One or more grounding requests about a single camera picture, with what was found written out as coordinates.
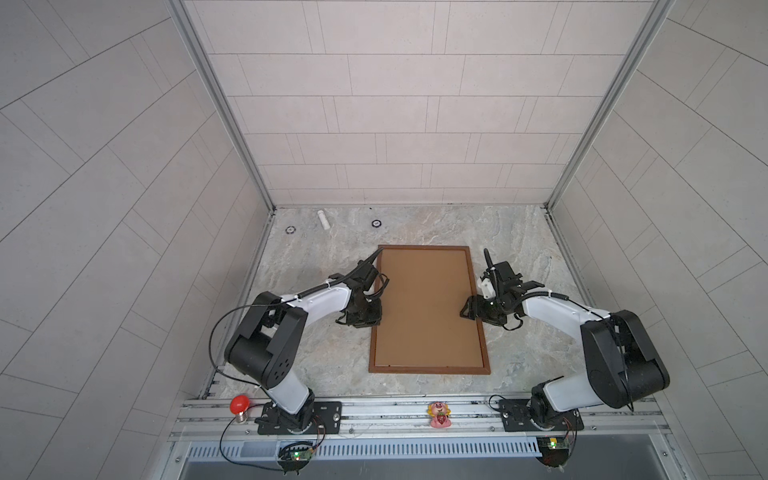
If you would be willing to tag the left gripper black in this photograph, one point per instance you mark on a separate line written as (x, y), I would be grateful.
(375, 317)

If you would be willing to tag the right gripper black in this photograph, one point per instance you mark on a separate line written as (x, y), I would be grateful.
(473, 307)

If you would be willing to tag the brown backing board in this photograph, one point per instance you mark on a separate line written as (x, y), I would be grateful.
(426, 306)

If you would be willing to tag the brown wooden picture frame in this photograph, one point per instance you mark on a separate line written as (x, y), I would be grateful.
(372, 360)

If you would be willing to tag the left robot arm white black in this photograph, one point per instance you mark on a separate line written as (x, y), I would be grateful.
(265, 343)

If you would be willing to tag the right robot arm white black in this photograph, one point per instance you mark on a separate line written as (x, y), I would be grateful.
(621, 363)

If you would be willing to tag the white cylinder tube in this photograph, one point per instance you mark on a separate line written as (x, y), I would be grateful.
(324, 220)

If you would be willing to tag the pink toy figurine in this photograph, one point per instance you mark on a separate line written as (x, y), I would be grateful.
(439, 414)

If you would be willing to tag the right circuit board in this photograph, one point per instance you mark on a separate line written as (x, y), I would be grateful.
(555, 451)

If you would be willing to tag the circuit board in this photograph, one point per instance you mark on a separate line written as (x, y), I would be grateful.
(555, 451)
(295, 456)

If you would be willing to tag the red emergency stop button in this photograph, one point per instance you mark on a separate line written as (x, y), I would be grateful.
(239, 408)

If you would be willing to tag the left circuit board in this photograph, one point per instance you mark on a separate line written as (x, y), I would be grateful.
(295, 456)

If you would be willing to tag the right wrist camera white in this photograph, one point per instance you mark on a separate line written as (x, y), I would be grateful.
(485, 288)

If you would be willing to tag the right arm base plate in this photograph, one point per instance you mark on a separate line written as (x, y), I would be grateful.
(517, 417)

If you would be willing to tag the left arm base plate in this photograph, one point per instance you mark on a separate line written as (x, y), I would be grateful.
(313, 417)

